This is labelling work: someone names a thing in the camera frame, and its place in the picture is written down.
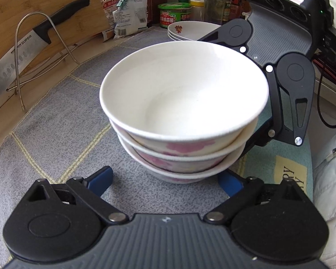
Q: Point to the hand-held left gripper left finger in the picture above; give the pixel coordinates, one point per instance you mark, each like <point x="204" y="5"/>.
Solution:
<point x="100" y="180"/>

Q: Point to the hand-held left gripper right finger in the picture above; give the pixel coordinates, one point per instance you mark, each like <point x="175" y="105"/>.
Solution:
<point x="228" y="185"/>

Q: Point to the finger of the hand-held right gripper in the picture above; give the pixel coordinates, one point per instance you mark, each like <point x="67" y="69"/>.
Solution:
<point x="211" y="37"/>
<point x="261" y="138"/>

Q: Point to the white fruit print plate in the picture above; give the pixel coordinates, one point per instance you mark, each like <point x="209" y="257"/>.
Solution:
<point x="193" y="29"/>
<point x="172" y="37"/>
<point x="175" y="40"/>

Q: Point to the white pink floral bowl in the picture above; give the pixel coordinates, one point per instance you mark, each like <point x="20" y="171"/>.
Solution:
<point x="184" y="89"/>
<point x="162" y="161"/>
<point x="179" y="178"/>

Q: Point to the clear glass bottle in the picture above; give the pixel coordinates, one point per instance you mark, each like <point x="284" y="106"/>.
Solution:
<point x="214" y="8"/>

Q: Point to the yellow lid spice jar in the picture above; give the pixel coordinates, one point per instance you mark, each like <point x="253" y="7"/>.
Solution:
<point x="197" y="11"/>

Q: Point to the green lid sauce jar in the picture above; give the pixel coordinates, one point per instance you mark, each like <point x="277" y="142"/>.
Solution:
<point x="173" y="15"/>

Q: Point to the dark bottle with red label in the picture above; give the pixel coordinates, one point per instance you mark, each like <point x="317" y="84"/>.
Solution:
<point x="236" y="0"/>

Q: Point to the gray plaid cloth mat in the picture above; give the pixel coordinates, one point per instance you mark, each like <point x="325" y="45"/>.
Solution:
<point x="72" y="117"/>

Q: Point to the white bag with blue print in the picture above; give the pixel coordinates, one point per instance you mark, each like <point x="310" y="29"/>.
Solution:
<point x="131" y="19"/>

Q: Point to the person's white jacket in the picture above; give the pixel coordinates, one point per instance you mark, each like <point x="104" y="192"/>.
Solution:
<point x="333" y="187"/>

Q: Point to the blue binder clip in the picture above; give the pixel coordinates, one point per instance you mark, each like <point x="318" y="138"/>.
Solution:
<point x="121" y="3"/>

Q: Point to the white bag with red print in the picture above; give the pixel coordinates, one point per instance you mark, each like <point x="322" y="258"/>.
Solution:
<point x="109" y="11"/>

